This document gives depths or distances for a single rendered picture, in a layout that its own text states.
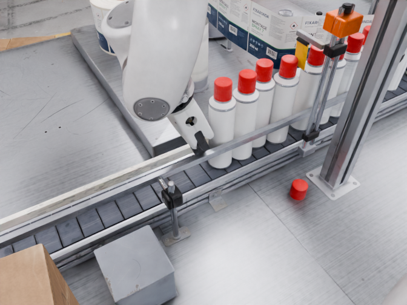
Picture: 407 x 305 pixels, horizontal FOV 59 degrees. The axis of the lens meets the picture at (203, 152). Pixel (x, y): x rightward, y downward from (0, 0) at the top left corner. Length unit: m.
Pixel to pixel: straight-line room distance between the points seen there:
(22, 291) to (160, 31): 0.29
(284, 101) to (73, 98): 0.61
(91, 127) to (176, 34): 0.60
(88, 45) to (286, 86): 0.72
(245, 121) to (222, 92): 0.09
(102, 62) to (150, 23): 0.73
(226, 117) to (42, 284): 0.42
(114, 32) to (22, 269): 0.29
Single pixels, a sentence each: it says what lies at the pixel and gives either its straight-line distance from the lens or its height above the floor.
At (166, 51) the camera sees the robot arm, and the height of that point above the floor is 1.24.
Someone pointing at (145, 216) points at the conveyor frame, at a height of 0.88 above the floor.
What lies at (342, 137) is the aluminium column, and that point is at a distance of 0.76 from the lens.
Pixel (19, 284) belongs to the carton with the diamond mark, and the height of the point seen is 1.12.
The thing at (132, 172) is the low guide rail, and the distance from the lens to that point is 0.73.
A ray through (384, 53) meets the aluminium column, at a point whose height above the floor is 1.16.
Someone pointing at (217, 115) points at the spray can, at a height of 1.03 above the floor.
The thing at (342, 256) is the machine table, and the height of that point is 0.83.
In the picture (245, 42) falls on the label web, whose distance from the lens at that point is 1.08.
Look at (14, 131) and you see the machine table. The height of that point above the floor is 0.83.
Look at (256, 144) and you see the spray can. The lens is 0.80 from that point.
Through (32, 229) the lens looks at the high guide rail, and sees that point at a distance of 0.63.
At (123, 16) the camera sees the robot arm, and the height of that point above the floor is 1.24.
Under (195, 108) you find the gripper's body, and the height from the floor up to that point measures 1.08.
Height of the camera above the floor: 1.44
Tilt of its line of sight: 45 degrees down
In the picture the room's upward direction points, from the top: straight up
